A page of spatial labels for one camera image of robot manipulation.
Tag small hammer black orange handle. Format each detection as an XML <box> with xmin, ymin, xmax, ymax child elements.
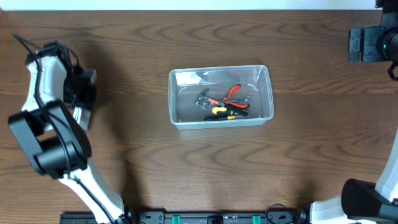
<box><xmin>197</xmin><ymin>88</ymin><xmax>249</xmax><ymax>116</ymax></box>

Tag silver ratchet wrench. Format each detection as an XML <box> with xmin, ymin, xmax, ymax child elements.
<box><xmin>195</xmin><ymin>96</ymin><xmax>250</xmax><ymax>109</ymax></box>

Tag red handled pliers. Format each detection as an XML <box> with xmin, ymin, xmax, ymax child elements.
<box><xmin>223</xmin><ymin>84</ymin><xmax>250</xmax><ymax>109</ymax></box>

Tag stubby yellow black screwdriver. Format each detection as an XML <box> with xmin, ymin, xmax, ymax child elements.
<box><xmin>212</xmin><ymin>106</ymin><xmax>230</xmax><ymax>115</ymax></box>

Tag slim black yellow screwdriver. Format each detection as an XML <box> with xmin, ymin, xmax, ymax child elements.
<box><xmin>204</xmin><ymin>115</ymin><xmax>245</xmax><ymax>121</ymax></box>

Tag blue white small box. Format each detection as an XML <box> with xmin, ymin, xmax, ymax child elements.
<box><xmin>73</xmin><ymin>107</ymin><xmax>91</xmax><ymax>132</ymax></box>

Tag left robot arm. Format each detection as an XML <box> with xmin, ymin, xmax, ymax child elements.
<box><xmin>8</xmin><ymin>42</ymin><xmax>136</xmax><ymax>223</ymax></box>

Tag clear plastic container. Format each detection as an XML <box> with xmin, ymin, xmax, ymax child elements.
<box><xmin>169</xmin><ymin>65</ymin><xmax>274</xmax><ymax>129</ymax></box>

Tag black mounting rail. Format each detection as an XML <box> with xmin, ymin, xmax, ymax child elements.
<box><xmin>59</xmin><ymin>203</ymin><xmax>373</xmax><ymax>224</ymax></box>

